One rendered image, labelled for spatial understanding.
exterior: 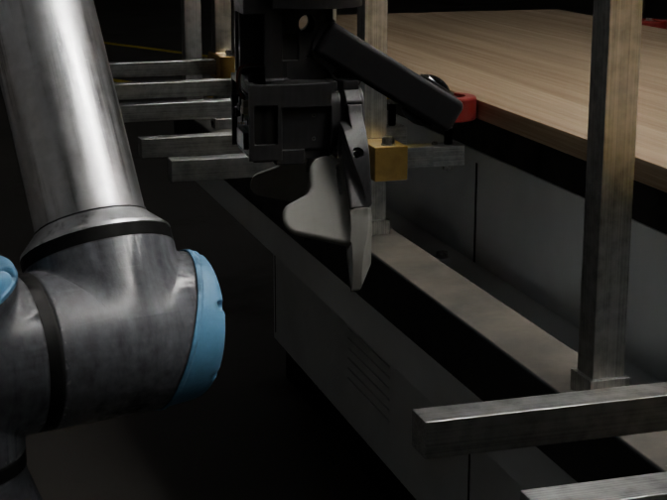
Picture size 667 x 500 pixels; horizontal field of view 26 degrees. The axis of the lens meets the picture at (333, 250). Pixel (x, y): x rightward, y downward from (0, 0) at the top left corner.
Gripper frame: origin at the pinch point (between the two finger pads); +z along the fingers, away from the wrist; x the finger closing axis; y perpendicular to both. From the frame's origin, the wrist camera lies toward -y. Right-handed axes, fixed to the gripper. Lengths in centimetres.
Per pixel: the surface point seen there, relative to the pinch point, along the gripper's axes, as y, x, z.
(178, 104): -8, -148, 10
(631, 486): -11.6, 25.2, 7.7
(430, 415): -6.9, 0.6, 11.9
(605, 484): -10.2, 24.5, 7.7
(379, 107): -32, -103, 5
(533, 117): -48, -83, 4
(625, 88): -35.6, -29.6, -7.7
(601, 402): -20.6, 1.0, 11.9
